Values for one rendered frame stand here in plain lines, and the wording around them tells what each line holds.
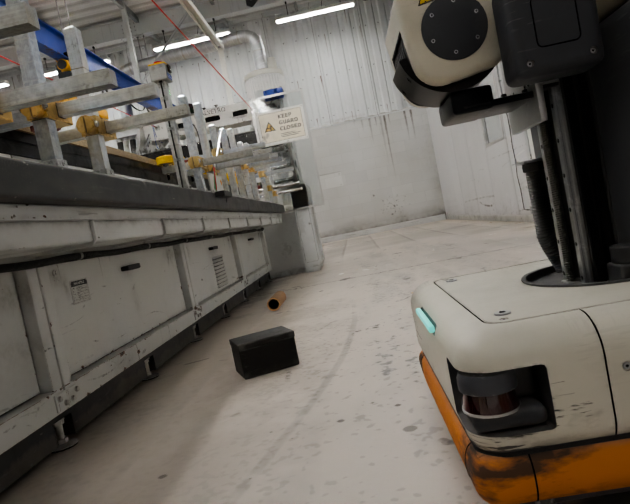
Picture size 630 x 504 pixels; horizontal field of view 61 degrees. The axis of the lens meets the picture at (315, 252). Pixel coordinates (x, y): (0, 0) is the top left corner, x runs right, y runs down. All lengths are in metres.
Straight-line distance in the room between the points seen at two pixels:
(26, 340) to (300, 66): 10.85
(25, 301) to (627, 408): 1.36
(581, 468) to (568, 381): 0.11
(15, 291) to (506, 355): 1.23
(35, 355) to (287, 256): 4.05
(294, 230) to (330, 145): 6.41
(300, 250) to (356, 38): 7.45
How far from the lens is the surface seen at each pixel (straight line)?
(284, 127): 5.33
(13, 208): 1.22
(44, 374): 1.61
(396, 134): 11.74
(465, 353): 0.75
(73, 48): 1.69
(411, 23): 0.94
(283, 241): 5.43
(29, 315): 1.60
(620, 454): 0.82
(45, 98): 1.16
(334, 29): 12.22
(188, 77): 12.44
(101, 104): 1.39
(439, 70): 0.93
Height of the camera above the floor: 0.46
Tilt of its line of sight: 3 degrees down
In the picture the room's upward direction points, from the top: 11 degrees counter-clockwise
